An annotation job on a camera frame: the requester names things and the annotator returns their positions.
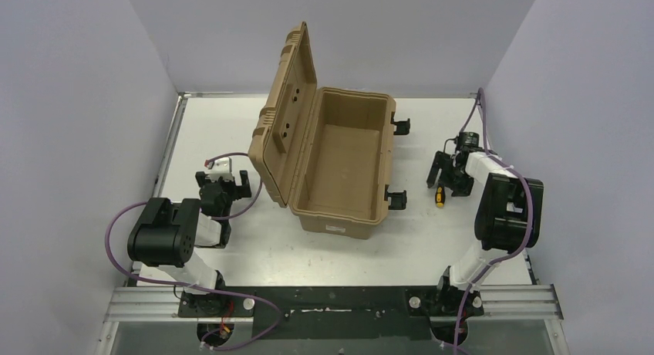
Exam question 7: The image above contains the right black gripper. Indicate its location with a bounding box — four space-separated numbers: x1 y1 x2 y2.
430 153 474 198

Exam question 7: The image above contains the yellow black handled screwdriver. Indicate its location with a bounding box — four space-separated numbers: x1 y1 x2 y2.
435 184 447 208

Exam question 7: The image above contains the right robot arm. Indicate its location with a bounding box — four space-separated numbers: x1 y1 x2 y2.
426 131 544 318

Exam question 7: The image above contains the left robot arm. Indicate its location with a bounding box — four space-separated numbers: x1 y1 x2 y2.
127 170 252 317

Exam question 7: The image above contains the tan plastic tool box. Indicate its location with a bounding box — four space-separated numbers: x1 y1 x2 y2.
248 22 410 239

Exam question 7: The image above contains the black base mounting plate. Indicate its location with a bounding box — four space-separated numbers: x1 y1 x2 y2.
174 283 484 347

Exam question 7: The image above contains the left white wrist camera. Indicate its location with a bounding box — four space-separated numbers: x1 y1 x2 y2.
205 157 234 181

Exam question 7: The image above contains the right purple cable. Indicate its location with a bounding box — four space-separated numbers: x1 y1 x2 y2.
449 87 535 355

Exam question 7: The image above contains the aluminium front rail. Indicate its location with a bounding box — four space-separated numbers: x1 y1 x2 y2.
104 285 563 323

